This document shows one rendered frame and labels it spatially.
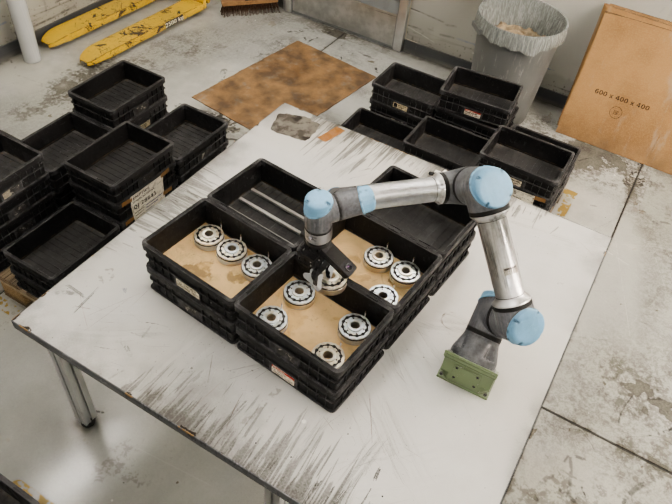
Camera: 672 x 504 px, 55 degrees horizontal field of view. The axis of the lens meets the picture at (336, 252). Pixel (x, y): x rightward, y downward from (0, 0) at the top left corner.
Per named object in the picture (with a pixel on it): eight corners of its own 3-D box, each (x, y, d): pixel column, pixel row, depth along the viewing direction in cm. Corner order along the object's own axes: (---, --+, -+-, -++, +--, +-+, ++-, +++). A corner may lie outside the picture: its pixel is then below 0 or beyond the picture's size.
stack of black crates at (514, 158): (547, 218, 352) (576, 152, 320) (529, 251, 334) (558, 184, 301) (479, 190, 365) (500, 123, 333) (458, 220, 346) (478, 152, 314)
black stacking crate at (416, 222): (476, 234, 242) (484, 211, 233) (437, 279, 224) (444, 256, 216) (388, 188, 256) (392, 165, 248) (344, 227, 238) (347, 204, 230)
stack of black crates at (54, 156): (83, 163, 354) (70, 110, 329) (125, 184, 345) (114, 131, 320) (24, 202, 329) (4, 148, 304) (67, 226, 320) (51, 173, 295)
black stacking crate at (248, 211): (343, 227, 238) (346, 204, 230) (292, 273, 221) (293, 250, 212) (261, 181, 253) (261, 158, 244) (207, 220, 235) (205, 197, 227)
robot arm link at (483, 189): (523, 329, 202) (482, 160, 192) (553, 340, 188) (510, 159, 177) (490, 342, 200) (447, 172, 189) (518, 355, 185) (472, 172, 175)
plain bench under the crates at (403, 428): (556, 340, 313) (612, 237, 263) (412, 669, 213) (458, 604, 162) (281, 209, 362) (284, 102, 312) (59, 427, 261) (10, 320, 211)
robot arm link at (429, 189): (468, 165, 203) (318, 181, 189) (486, 164, 192) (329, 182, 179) (470, 201, 204) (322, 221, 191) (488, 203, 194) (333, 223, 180)
